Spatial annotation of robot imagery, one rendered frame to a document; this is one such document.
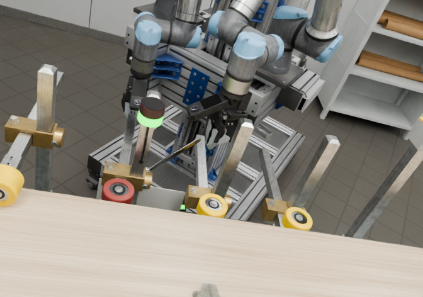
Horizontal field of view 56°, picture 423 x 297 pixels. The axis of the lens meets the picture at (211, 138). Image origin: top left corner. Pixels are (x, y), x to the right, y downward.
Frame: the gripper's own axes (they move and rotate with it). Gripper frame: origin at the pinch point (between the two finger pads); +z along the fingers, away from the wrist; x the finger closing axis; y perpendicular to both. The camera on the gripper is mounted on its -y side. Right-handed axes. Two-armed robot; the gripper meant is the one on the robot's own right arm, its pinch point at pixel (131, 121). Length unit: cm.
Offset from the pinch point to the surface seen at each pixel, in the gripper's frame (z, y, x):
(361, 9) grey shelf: -7, 205, -168
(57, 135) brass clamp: -14.9, -31.8, 17.5
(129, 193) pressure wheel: -9.4, -42.6, -2.7
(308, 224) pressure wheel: -9, -44, -52
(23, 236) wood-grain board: -9, -59, 17
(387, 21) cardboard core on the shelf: -8, 186, -184
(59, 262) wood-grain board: -9, -64, 9
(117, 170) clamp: -5.5, -31.2, 1.3
